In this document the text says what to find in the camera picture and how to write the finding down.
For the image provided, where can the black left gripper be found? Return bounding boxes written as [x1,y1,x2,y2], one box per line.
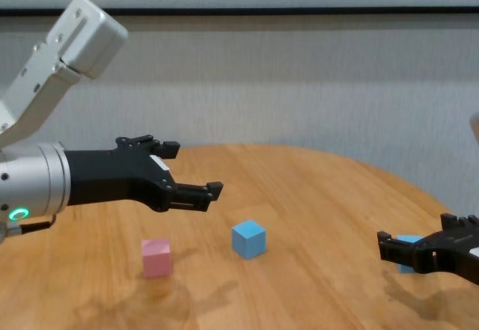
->
[63,134,225,213]

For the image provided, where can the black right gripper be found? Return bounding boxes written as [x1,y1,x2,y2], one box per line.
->
[376,213,479,287]

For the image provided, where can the blue cube block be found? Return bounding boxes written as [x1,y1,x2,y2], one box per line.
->
[395,234,426,274]
[231,219,267,260]

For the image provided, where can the pink cube block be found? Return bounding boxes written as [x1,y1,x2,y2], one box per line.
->
[141,238,173,279]

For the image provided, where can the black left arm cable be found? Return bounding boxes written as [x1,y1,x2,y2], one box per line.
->
[7,213,58,237]

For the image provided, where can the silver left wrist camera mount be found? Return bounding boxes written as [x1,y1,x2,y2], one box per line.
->
[0,0,129,147]

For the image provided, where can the black wall trim strip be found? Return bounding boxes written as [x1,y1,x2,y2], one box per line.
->
[0,6,479,17]

